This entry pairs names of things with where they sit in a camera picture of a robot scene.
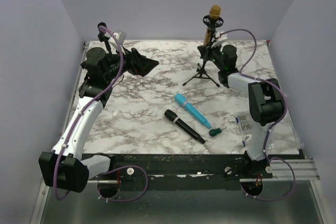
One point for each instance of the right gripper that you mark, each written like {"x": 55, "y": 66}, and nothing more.
{"x": 206, "y": 51}

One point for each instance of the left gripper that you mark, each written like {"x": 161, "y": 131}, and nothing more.
{"x": 137, "y": 63}

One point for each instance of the black tripod mic stand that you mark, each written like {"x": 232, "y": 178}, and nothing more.
{"x": 201, "y": 72}

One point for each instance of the gold microphone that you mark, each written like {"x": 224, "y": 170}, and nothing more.
{"x": 212, "y": 21}

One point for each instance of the blue microphone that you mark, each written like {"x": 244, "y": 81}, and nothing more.
{"x": 182, "y": 101}

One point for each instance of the black microphone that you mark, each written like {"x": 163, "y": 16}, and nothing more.
{"x": 174, "y": 118}

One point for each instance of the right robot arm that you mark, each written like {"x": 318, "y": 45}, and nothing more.
{"x": 266, "y": 103}

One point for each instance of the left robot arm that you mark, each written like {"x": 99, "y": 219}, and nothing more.
{"x": 63, "y": 167}

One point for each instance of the clear plastic screw box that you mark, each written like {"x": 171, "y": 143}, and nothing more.
{"x": 245, "y": 126}

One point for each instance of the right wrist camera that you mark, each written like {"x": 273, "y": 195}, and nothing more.
{"x": 219, "y": 38}

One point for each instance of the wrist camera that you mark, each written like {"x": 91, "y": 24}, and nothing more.
{"x": 219, "y": 38}
{"x": 119, "y": 35}

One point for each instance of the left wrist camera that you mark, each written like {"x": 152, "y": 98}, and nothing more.
{"x": 119, "y": 35}

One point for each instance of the green handled screwdriver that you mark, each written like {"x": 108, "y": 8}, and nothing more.
{"x": 215, "y": 132}

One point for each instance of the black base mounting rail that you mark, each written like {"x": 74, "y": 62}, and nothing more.
{"x": 173, "y": 172}

